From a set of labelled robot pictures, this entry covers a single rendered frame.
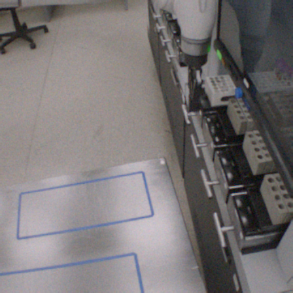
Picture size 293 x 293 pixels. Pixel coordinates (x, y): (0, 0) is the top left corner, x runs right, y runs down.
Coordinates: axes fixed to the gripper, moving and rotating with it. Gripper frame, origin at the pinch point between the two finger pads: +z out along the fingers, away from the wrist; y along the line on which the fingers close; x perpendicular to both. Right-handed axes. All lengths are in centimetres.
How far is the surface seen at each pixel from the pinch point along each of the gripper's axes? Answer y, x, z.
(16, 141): 80, 104, 82
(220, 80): 2.2, -9.5, -6.7
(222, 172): -31.2, -1.4, -0.3
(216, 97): -4.9, -6.3, -5.2
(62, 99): 123, 73, 81
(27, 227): -42, 51, -1
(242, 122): -20.7, -9.4, -8.1
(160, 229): -47, 18, -2
